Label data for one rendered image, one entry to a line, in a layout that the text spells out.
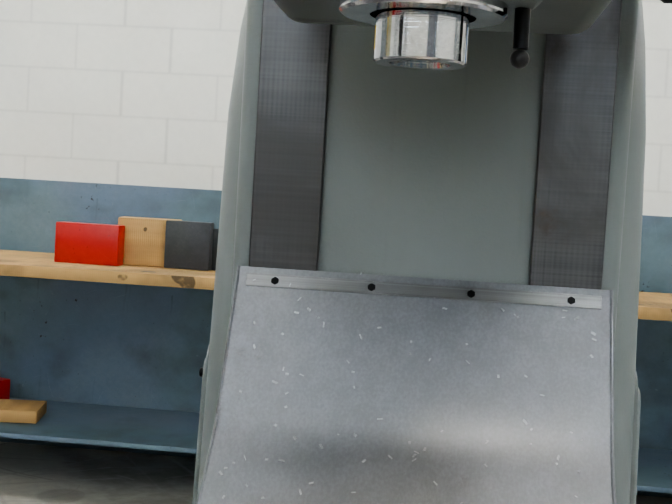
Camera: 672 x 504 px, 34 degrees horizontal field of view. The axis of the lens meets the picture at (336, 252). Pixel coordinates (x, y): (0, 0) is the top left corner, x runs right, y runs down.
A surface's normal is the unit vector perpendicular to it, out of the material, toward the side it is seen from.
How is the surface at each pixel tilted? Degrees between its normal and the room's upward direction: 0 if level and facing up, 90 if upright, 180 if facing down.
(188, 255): 90
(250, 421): 61
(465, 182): 90
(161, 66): 90
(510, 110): 90
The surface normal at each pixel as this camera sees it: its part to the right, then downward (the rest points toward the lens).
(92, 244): -0.15, 0.04
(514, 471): -0.04, -0.66
